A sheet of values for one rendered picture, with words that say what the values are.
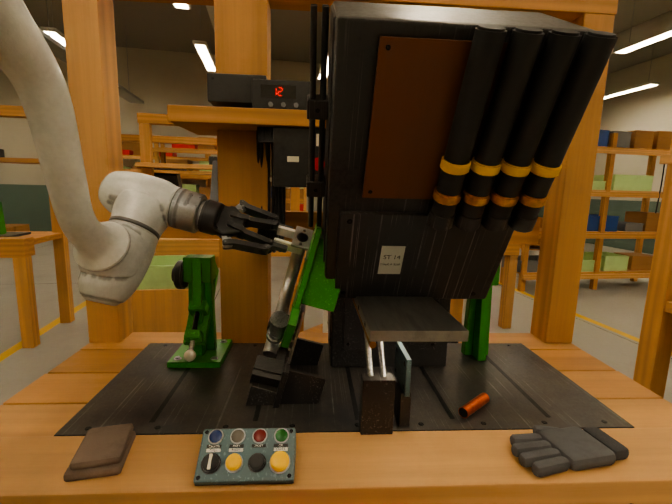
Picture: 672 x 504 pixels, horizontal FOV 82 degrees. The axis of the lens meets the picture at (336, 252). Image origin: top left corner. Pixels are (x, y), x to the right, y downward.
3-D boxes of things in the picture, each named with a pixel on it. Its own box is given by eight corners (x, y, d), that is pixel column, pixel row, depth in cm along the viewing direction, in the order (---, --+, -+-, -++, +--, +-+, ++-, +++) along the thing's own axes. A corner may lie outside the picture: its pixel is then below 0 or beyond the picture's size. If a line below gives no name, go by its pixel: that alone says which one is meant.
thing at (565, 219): (572, 343, 124) (615, 14, 108) (88, 343, 114) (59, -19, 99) (555, 333, 133) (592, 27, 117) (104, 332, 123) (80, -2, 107)
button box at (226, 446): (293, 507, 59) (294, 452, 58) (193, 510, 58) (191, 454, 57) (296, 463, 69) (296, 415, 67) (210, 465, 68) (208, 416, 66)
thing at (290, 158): (338, 188, 101) (340, 128, 98) (272, 186, 99) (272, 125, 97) (335, 188, 113) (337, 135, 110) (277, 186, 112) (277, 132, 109)
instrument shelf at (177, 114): (523, 134, 100) (525, 118, 99) (166, 121, 94) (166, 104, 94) (481, 145, 125) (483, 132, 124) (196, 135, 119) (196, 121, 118)
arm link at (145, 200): (188, 199, 93) (167, 248, 88) (123, 180, 91) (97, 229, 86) (181, 175, 83) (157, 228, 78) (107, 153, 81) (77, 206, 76)
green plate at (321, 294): (327, 336, 79) (356, 239, 76) (287, 327, 78) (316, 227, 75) (325, 318, 90) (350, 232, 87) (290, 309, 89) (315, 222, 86)
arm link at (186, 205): (183, 179, 85) (210, 187, 85) (186, 205, 92) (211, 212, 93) (166, 209, 79) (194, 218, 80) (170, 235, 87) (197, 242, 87)
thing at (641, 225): (667, 289, 578) (693, 131, 542) (519, 292, 536) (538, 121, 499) (633, 280, 631) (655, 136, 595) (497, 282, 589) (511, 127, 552)
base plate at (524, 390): (633, 436, 77) (635, 426, 76) (54, 445, 70) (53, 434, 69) (520, 349, 118) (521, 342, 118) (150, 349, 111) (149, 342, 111)
